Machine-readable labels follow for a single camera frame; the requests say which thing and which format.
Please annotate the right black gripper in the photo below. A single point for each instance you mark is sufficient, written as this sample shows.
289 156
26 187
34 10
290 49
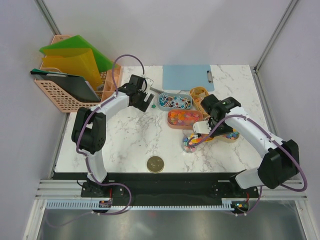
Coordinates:
228 130

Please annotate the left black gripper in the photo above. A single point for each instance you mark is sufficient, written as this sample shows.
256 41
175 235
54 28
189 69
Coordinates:
145 104

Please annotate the blue tray of lollipops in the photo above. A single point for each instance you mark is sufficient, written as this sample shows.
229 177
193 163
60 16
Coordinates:
172 101

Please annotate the beige tray colourful candies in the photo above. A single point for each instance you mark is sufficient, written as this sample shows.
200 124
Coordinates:
229 137

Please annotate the pink tray star candies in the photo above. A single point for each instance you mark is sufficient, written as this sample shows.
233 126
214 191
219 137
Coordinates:
183 119

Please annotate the orange plastic scoop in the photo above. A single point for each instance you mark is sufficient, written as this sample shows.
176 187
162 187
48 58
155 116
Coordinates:
202 138

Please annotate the clear plastic jar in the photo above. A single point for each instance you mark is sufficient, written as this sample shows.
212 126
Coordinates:
187 143

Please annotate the gold jar lid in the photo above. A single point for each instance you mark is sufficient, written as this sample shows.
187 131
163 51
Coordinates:
155 164

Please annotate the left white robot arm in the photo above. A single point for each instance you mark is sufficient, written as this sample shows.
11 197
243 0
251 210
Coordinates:
90 126

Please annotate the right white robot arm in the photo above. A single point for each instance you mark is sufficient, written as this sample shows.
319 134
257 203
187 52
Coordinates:
279 158

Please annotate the yellow tray jelly candies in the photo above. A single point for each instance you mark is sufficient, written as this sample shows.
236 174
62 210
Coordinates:
198 94

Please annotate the white spiral notebook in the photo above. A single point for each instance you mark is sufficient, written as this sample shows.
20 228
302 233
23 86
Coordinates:
158 91

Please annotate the blue clipboard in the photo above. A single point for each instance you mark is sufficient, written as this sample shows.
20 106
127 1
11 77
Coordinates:
187 77

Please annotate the black folder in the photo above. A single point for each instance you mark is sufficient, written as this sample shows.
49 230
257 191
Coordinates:
74 85

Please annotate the yellow plastic folder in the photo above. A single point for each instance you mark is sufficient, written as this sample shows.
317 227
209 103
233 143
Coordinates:
81 64

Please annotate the green plastic folder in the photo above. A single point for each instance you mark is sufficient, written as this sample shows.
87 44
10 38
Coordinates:
68 44

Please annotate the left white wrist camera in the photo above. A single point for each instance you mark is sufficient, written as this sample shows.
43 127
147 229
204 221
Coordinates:
148 83

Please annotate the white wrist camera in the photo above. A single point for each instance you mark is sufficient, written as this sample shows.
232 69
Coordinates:
201 127
148 83

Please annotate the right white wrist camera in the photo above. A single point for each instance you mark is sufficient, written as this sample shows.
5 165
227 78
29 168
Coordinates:
201 127

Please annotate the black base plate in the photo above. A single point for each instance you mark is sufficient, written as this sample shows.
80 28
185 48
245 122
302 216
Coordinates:
162 188

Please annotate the white cable duct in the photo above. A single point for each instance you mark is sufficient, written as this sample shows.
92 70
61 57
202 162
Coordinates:
56 204

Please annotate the aluminium frame rail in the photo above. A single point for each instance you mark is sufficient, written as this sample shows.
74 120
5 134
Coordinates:
69 189

